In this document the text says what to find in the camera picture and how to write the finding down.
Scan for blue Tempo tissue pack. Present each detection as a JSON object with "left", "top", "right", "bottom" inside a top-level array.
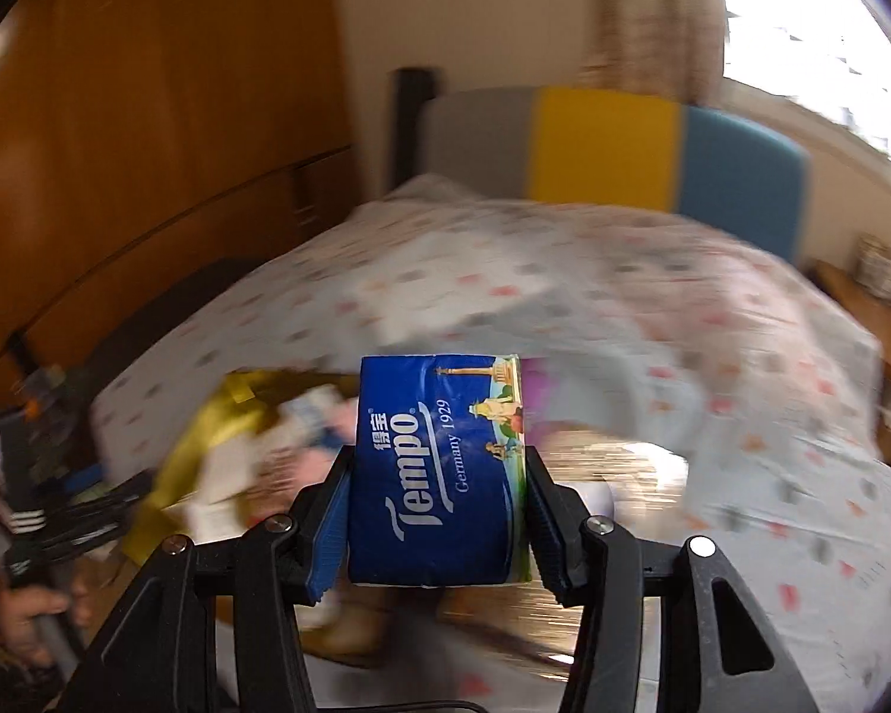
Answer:
[{"left": 347, "top": 354, "right": 531, "bottom": 588}]

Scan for person left hand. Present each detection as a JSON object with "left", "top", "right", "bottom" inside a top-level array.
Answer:
[{"left": 0, "top": 578, "right": 93, "bottom": 668}]

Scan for gold ornate tissue box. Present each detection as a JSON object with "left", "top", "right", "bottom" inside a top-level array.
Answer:
[{"left": 298, "top": 425, "right": 687, "bottom": 673}]

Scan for gold storage bin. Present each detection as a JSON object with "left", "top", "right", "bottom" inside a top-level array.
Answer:
[{"left": 122, "top": 368, "right": 359, "bottom": 567}]

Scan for patterned white tablecloth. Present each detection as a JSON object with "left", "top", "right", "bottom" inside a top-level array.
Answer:
[{"left": 93, "top": 175, "right": 891, "bottom": 711}]

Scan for multicolour sofa backrest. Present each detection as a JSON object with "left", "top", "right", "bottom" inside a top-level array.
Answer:
[{"left": 389, "top": 68, "right": 808, "bottom": 261}]

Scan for wooden desk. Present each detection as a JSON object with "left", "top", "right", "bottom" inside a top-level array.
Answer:
[{"left": 811, "top": 261, "right": 891, "bottom": 381}]

